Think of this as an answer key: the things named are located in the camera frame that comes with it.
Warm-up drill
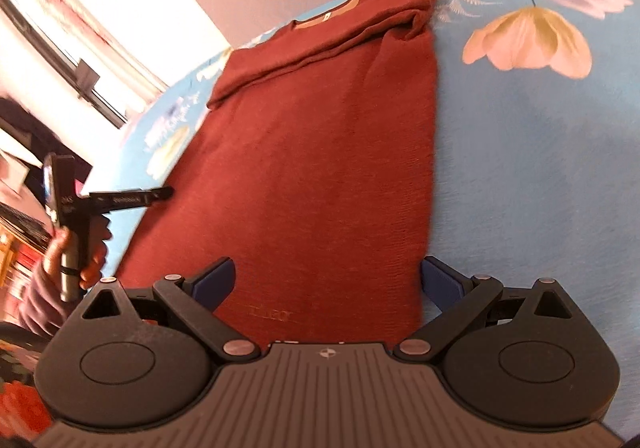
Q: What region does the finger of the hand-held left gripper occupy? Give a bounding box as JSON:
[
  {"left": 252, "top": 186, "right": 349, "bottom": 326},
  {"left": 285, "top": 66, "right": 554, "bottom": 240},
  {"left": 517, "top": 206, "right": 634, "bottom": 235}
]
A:
[{"left": 82, "top": 186, "right": 175, "bottom": 212}]

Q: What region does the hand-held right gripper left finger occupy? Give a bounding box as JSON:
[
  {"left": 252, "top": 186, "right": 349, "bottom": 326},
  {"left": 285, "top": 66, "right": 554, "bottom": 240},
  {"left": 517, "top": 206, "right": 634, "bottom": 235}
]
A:
[{"left": 77, "top": 256, "right": 261, "bottom": 360}]

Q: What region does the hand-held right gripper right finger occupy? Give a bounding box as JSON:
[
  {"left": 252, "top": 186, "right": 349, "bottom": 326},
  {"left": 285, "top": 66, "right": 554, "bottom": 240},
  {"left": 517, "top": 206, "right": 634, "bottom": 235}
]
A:
[{"left": 394, "top": 255, "right": 577, "bottom": 362}]

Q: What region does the rust red long-sleeved sweater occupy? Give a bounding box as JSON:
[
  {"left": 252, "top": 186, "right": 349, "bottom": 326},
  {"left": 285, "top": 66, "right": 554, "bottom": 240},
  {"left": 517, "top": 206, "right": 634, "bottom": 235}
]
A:
[{"left": 116, "top": 0, "right": 441, "bottom": 346}]

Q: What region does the person's left hand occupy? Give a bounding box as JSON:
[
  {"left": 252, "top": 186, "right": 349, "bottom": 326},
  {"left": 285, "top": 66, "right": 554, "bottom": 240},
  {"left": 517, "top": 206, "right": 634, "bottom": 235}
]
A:
[{"left": 44, "top": 222, "right": 114, "bottom": 290}]

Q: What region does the blue floral bedsheet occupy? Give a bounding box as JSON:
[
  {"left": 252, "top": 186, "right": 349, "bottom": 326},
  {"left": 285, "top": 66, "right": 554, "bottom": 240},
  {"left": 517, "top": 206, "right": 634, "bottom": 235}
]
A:
[{"left": 80, "top": 0, "right": 640, "bottom": 444}]

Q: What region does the dark window frame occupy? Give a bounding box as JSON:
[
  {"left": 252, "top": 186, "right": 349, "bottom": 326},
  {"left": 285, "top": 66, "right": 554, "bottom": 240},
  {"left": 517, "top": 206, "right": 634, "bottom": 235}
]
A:
[{"left": 0, "top": 0, "right": 170, "bottom": 130}]

